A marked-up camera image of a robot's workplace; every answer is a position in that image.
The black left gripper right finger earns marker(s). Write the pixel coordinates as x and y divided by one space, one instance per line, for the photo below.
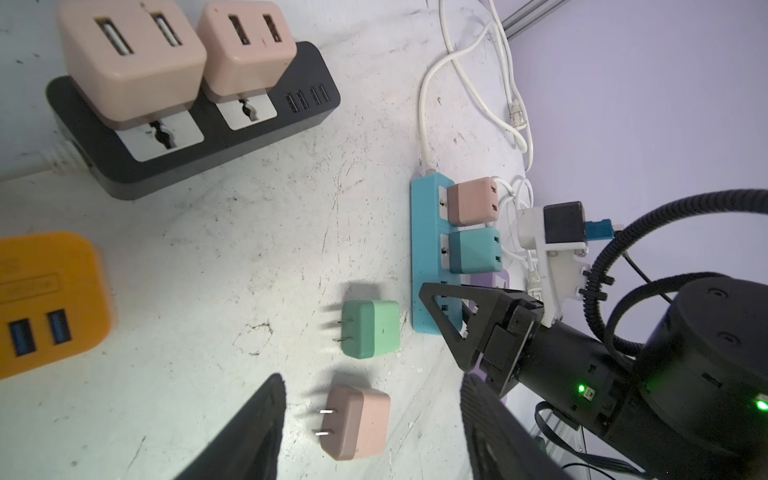
498 446

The pink plug on black strip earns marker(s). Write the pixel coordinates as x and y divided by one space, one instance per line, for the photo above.
249 47
135 62

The orange power strip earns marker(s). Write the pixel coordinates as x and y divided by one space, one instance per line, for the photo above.
56 300

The teal power strip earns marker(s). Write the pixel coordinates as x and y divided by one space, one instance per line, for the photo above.
430 249

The pink USB charger plug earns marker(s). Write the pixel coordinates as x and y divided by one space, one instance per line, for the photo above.
355 422

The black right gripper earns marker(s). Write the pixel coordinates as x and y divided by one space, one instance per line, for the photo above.
499 332

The green plug on teal strip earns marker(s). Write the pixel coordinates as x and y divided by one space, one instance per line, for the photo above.
475 251

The purple power strip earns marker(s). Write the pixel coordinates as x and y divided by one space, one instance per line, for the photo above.
499 279

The black power strip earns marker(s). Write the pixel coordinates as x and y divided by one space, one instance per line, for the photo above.
133 163

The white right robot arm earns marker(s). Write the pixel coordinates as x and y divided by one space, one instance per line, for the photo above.
674 379

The green USB charger plug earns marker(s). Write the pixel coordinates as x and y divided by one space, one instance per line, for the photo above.
370 328

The pink plug right on black strip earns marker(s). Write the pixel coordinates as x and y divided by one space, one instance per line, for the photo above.
249 47

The pink plug left on black strip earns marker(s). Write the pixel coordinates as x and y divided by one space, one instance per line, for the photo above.
135 62

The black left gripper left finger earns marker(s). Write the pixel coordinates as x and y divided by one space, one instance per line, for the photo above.
248 446

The pink plug on teal strip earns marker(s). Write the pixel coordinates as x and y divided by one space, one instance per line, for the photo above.
473 202

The aluminium frame corner post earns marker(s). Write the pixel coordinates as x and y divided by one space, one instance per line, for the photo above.
528 14

